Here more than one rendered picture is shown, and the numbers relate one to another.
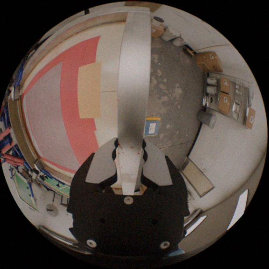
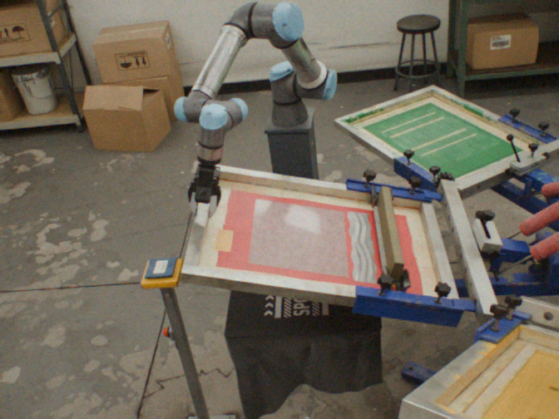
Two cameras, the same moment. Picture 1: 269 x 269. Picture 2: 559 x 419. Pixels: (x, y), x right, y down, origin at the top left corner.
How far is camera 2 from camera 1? 1.89 m
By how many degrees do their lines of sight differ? 28
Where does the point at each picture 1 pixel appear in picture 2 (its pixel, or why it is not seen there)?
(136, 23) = (194, 251)
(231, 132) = not seen: outside the picture
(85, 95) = (226, 238)
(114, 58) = (206, 248)
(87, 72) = (223, 247)
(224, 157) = not seen: outside the picture
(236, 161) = not seen: outside the picture
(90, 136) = (229, 222)
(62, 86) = (246, 248)
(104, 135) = (218, 222)
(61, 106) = (249, 239)
